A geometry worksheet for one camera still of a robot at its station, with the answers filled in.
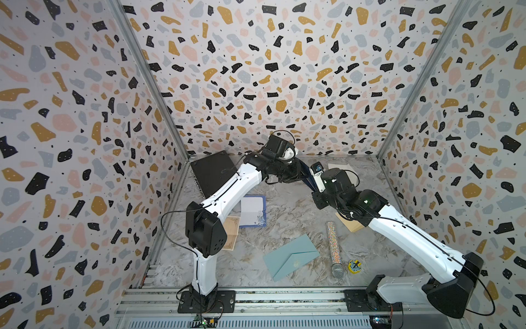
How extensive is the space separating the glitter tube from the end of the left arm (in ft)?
1.12

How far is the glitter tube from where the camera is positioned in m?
0.80

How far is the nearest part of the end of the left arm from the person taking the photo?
70cm
